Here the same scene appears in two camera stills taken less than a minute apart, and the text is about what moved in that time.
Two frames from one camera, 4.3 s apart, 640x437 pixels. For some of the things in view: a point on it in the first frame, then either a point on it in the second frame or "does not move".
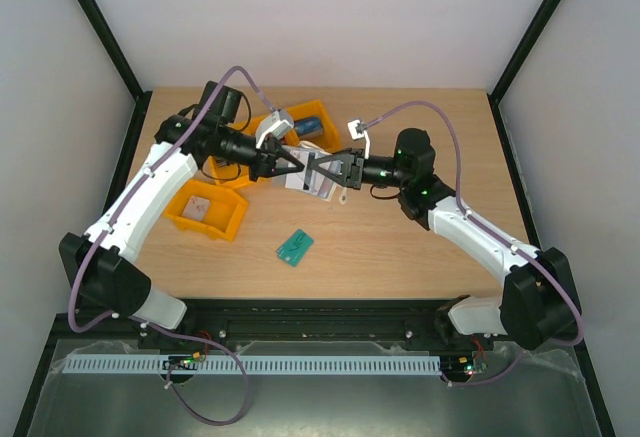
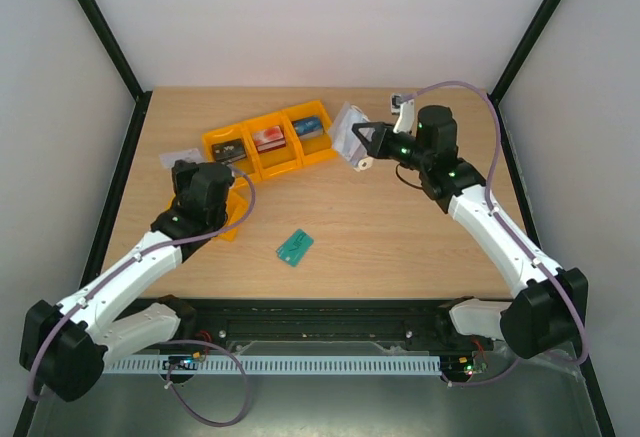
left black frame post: (95, 13) does not move
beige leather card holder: (295, 179) to (347, 143)
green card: (294, 249) does not move
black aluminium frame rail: (387, 324) does not move
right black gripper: (354, 168) to (379, 139)
